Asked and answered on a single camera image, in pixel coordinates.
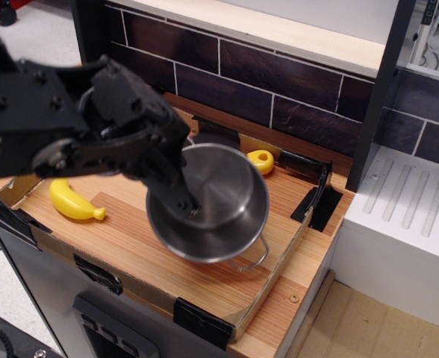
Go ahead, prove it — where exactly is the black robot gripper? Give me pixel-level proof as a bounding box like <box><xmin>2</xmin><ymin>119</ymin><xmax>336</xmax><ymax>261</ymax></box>
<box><xmin>32</xmin><ymin>56</ymin><xmax>201</xmax><ymax>218</ymax></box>

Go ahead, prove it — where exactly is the stainless steel pot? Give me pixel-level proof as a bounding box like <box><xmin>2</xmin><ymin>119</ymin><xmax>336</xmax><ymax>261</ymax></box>
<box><xmin>146</xmin><ymin>142</ymin><xmax>270</xmax><ymax>263</ymax></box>

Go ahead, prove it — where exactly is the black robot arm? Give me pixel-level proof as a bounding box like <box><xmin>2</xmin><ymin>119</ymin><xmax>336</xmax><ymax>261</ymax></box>
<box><xmin>0</xmin><ymin>38</ymin><xmax>200</xmax><ymax>217</ymax></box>

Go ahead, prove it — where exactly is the cardboard fence with black tape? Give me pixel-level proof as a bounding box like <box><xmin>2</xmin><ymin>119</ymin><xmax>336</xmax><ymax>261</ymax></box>
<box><xmin>0</xmin><ymin>109</ymin><xmax>353</xmax><ymax>357</ymax></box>

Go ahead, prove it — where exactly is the yellow plastic banana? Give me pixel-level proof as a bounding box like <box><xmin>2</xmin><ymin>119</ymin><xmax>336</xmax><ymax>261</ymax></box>
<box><xmin>49</xmin><ymin>178</ymin><xmax>106</xmax><ymax>221</ymax></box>

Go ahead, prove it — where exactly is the black oven control panel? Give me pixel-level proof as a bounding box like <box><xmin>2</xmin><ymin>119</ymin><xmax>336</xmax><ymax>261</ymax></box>
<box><xmin>72</xmin><ymin>293</ymin><xmax>161</xmax><ymax>357</ymax></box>

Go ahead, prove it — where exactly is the black caster wheel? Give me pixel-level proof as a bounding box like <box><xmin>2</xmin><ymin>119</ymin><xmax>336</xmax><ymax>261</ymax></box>
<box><xmin>0</xmin><ymin>0</ymin><xmax>17</xmax><ymax>27</ymax></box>

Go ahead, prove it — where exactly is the white toy sink drainboard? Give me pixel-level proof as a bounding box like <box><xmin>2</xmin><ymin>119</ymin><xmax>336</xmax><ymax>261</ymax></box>
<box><xmin>344</xmin><ymin>147</ymin><xmax>439</xmax><ymax>257</ymax></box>

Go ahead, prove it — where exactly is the yellow handled toy knife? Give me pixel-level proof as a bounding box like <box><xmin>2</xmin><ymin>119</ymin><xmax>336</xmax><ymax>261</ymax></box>
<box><xmin>246</xmin><ymin>149</ymin><xmax>275</xmax><ymax>175</ymax></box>

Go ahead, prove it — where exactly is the dark vertical post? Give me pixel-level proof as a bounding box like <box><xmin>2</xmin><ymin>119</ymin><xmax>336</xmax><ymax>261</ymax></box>
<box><xmin>346</xmin><ymin>1</ymin><xmax>416</xmax><ymax>192</ymax></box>

